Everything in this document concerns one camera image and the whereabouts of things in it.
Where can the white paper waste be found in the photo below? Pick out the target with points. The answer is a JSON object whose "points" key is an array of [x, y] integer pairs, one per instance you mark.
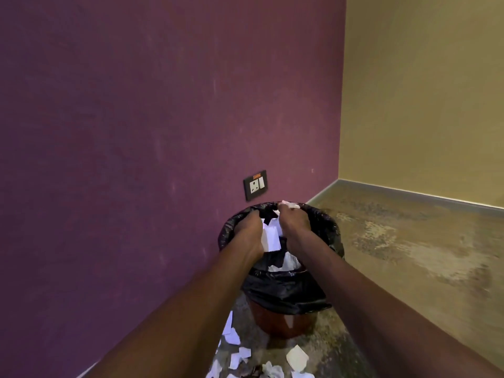
{"points": [[289, 262]]}

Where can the black plastic bin liner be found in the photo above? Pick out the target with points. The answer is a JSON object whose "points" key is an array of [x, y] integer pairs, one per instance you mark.
{"points": [[283, 289]]}

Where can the scattered white paper scraps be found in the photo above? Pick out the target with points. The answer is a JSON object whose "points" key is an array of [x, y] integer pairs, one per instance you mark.
{"points": [[236, 360]]}

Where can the red-brown waste bin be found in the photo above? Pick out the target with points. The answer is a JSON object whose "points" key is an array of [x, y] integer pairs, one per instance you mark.
{"points": [[281, 320]]}

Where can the person's left fingers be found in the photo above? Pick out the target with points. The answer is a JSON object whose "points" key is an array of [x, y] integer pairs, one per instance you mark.
{"points": [[256, 221]]}

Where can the grey skirting board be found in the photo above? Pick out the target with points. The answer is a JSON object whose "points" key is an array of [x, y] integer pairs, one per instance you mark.
{"points": [[413, 195]]}

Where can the person's right hand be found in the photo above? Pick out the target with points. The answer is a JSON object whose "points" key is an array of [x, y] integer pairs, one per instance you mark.
{"points": [[295, 226]]}

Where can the small white paper piece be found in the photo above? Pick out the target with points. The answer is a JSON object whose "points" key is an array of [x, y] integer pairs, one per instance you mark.
{"points": [[290, 204]]}

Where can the person's right forearm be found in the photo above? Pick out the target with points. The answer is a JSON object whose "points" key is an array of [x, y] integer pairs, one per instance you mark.
{"points": [[378, 318]]}

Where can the person's right fingers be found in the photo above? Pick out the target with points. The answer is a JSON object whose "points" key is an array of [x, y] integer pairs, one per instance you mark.
{"points": [[284, 216]]}

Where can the person's left forearm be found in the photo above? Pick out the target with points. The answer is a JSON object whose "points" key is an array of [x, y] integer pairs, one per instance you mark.
{"points": [[189, 318]]}

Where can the person's left hand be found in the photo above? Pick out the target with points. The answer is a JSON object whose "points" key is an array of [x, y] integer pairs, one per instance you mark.
{"points": [[248, 236]]}

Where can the white torn paper sheet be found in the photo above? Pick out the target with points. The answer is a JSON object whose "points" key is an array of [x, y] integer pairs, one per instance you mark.
{"points": [[271, 236]]}

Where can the black wall socket with switch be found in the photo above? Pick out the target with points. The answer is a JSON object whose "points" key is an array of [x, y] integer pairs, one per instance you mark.
{"points": [[256, 186]]}

